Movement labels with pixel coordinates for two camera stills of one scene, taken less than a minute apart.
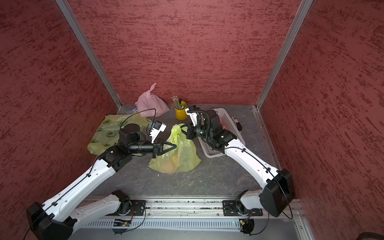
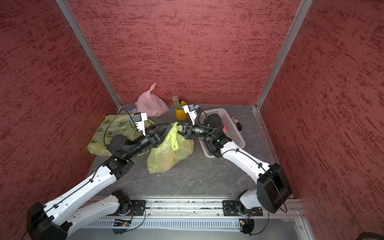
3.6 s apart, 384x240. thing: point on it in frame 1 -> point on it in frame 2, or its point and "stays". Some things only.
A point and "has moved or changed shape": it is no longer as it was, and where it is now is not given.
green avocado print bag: [106, 135] stays
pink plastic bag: [148, 105] stays
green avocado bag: [183, 158] has moved or changed shape
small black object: [237, 124] stays
